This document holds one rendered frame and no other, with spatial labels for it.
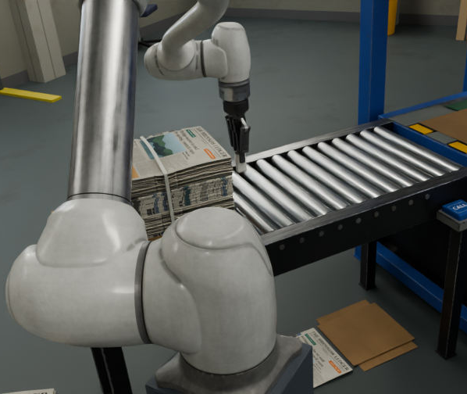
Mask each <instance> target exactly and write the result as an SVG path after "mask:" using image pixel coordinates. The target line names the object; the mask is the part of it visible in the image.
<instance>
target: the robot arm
mask: <svg viewBox="0 0 467 394"><path fill-rule="evenodd" d="M149 1H150V0H75V2H76V4H77V6H78V8H79V10H80V11H81V16H80V35H79V45H78V55H77V74H76V92H75V103H74V112H73V131H72V141H71V151H70V170H69V180H68V190H67V200H66V202H64V203H63V204H62V205H61V206H59V207H58V208H57V209H56V210H55V211H54V212H53V213H52V214H51V215H50V216H49V217H48V220H47V224H46V226H45V229H44V230H43V232H42V234H41V237H40V238H39V240H38V242H37V244H36V245H30V246H28V247H27V248H25V250H23V251H22V252H21V254H20V255H19V256H18V257H17V258H16V260H15V261H14V263H13V265H12V268H11V271H10V272H9V275H8V277H7V280H6V285H5V299H6V304H7V308H8V310H9V314H10V316H11V318H12V319H13V320H14V321H15V322H16V323H17V324H18V325H20V326H21V327H22V328H24V329H25V330H27V331H29V332H30V333H32V334H34V335H37V336H39V337H42V338H46V339H48V340H51V341H53V342H60V343H63V344H67V345H70V346H79V347H98V348H103V347H123V346H137V345H144V344H156V345H158V346H162V347H165V348H168V349H172V350H175V351H177V352H178V353H177V354H176V355H175V356H174V357H173V358H172V359H171V360H170V361H169V362H168V363H167V364H165V365H163V366H162V367H160V368H159V369H158V370H157V371H156V372H155V381H156V384H157V385H158V386H159V387H162V388H167V389H175V390H177V391H179V392H182V393H184V394H269V393H270V392H271V391H272V389H273V387H274V386H275V384H276V383H277V382H278V381H279V379H280V377H281V376H282V374H283V373H284V372H285V370H286V369H287V367H288V366H289V364H290V363H291V362H292V361H293V360H294V359H295V358H297V357H298V356H300V355H301V354H302V351H303V346H302V342H301V340H300V339H298V338H295V337H290V336H284V335H279V334H277V333H276V288H275V282H274V277H273V269H272V266H271V263H270V260H269V256H268V253H267V251H266V248H265V246H264V244H263V242H262V240H261V238H260V236H259V235H258V232H257V231H256V230H255V228H254V227H253V225H252V224H251V223H250V222H249V221H248V220H247V219H246V218H244V217H243V216H241V215H240V214H239V213H237V212H235V211H233V210H229V209H226V208H222V207H205V208H201V209H198V210H194V211H192V212H190V213H186V214H184V215H183V216H181V217H179V218H178V219H176V220H175V221H174V222H173V223H172V224H171V225H170V226H168V228H167V229H166V230H165V231H164V233H163V235H162V237H161V238H159V239H156V240H154V241H149V240H148V236H147V232H146V229H145V222H144V221H143V219H142V218H141V216H140V215H139V214H138V212H137V211H136V210H135V209H134V208H133V207H132V206H131V205H130V204H131V186H132V168H133V150H134V115H135V97H136V79H137V44H138V26H139V18H140V17H141V16H142V14H143V13H144V11H145V10H146V7H147V5H148V3H149ZM197 1H198V2H197V4H196V5H194V6H193V7H192V8H191V9H190V10H189V11H188V12H187V13H185V14H184V15H183V16H182V17H181V18H180V19H179V20H178V21H176V22H175V24H174V25H172V26H171V28H170V29H168V31H167V32H166V33H165V34H164V36H163V38H162V40H161V42H159V43H156V44H154V45H153V46H151V47H150V48H149V49H148V50H147V51H146V53H145V55H144V64H145V68H146V70H147V71H148V72H149V73H150V74H151V75H152V76H153V77H155V78H158V79H160V80H164V81H187V80H194V79H198V78H203V77H213V78H218V85H219V97H220V98H221V99H222V100H223V111H224V112H225V113H228V115H225V119H226V124H227V128H228V133H229V137H230V145H231V147H233V150H234V151H235V152H234V154H235V163H236V171H237V172H238V173H241V172H245V171H247V167H246V157H245V153H246V152H248V147H249V132H250V129H251V127H250V125H248V126H247V124H246V118H245V115H244V114H245V113H246V112H247V111H248V109H249V104H248V97H249V96H250V94H251V93H250V82H249V81H250V79H249V72H250V68H251V54H250V48H249V44H248V37H247V35H246V32H245V29H244V27H243V26H242V25H240V24H239V23H235V22H225V23H218V24H217V25H216V27H215V28H214V30H213V32H212V39H208V40H204V41H195V40H194V39H193V38H195V37H197V36H198V35H199V34H201V33H202V32H204V31H205V30H207V29H209V28H210V27H211V26H212V25H213V24H215V23H216V22H217V21H218V20H219V19H220V18H221V17H222V16H223V14H224V13H225V12H226V9H227V7H228V4H229V0H197Z"/></svg>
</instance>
